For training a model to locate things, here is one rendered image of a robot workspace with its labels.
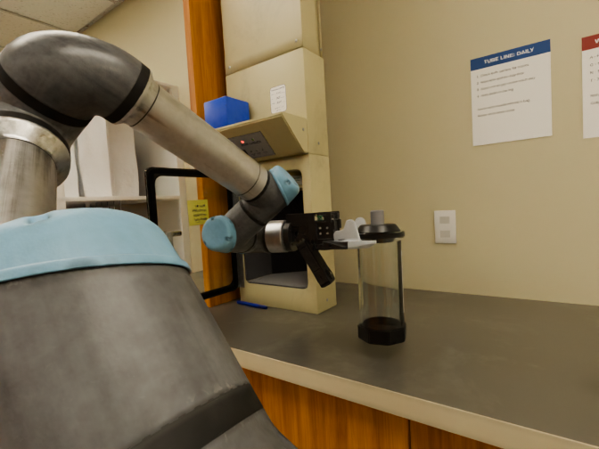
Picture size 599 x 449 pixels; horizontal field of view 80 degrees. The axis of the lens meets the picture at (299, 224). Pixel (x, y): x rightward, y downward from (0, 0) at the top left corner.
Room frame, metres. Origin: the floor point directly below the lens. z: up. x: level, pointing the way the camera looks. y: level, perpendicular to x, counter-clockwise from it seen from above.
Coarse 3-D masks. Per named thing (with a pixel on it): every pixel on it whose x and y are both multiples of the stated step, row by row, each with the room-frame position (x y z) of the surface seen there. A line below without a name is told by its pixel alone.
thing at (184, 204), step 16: (144, 176) 0.95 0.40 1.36; (160, 176) 0.98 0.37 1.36; (176, 176) 1.02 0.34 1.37; (160, 192) 0.98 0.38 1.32; (176, 192) 1.02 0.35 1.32; (192, 192) 1.06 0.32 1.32; (208, 192) 1.11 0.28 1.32; (224, 192) 1.17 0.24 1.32; (160, 208) 0.98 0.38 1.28; (176, 208) 1.02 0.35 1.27; (192, 208) 1.06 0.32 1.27; (208, 208) 1.11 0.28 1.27; (224, 208) 1.16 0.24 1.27; (160, 224) 0.97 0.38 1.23; (176, 224) 1.02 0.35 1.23; (192, 224) 1.06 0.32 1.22; (176, 240) 1.01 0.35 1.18; (192, 240) 1.05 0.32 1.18; (192, 256) 1.05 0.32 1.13; (208, 256) 1.10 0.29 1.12; (224, 256) 1.15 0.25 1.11; (192, 272) 1.05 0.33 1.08; (208, 272) 1.09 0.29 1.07; (224, 272) 1.15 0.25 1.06; (208, 288) 1.09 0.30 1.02
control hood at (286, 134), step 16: (224, 128) 1.06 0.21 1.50; (240, 128) 1.03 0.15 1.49; (256, 128) 1.01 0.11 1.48; (272, 128) 0.98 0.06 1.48; (288, 128) 0.96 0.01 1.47; (304, 128) 1.01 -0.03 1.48; (272, 144) 1.03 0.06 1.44; (288, 144) 1.01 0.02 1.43; (304, 144) 1.01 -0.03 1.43; (256, 160) 1.12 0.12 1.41
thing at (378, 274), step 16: (368, 240) 0.70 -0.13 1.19; (384, 240) 0.70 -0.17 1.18; (400, 240) 0.72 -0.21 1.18; (368, 256) 0.71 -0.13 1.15; (384, 256) 0.70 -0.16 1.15; (368, 272) 0.71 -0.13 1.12; (384, 272) 0.70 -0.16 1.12; (368, 288) 0.71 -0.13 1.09; (384, 288) 0.70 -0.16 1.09; (368, 304) 0.71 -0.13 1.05; (384, 304) 0.70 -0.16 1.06; (368, 320) 0.71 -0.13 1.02; (384, 320) 0.70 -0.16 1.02; (400, 320) 0.71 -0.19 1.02
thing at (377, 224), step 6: (372, 210) 0.74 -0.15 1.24; (378, 210) 0.73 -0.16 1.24; (372, 216) 0.74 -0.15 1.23; (378, 216) 0.73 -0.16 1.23; (372, 222) 0.74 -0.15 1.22; (378, 222) 0.73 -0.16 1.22; (360, 228) 0.73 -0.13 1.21; (366, 228) 0.71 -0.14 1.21; (372, 228) 0.71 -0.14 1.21; (378, 228) 0.70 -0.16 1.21; (384, 228) 0.70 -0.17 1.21; (390, 228) 0.70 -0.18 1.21; (396, 228) 0.71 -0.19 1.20
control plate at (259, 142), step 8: (240, 136) 1.06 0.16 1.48; (248, 136) 1.04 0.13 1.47; (256, 136) 1.03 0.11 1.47; (264, 136) 1.02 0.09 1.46; (240, 144) 1.08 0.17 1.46; (248, 144) 1.07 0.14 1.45; (256, 144) 1.06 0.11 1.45; (264, 144) 1.04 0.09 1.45; (248, 152) 1.10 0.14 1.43; (256, 152) 1.08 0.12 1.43; (264, 152) 1.07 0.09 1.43; (272, 152) 1.06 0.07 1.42
